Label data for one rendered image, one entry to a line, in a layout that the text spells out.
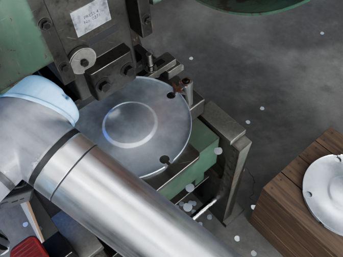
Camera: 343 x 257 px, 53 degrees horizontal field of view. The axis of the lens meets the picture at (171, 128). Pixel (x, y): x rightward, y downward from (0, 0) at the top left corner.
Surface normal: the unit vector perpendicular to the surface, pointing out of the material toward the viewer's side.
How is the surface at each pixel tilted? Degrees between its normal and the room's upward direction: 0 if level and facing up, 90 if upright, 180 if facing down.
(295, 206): 0
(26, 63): 90
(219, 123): 0
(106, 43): 90
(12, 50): 90
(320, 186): 0
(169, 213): 39
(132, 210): 23
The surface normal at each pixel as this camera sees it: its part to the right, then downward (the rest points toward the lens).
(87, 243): -0.05, -0.55
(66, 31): 0.65, 0.62
